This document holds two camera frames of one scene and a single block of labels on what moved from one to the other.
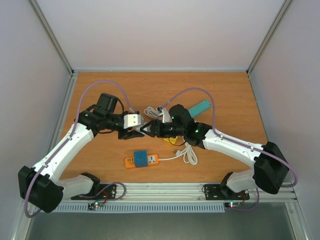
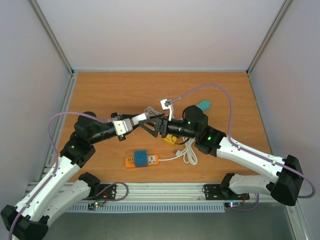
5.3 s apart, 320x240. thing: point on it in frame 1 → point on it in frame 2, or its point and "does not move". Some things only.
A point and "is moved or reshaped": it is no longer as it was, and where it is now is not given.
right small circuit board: [232, 204] does not move
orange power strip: [152, 159] does not move
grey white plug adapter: [137, 128] is moved or reshaped
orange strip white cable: [189, 155] does not move
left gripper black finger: [124, 134] → [124, 116]
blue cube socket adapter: [141, 158] does not move
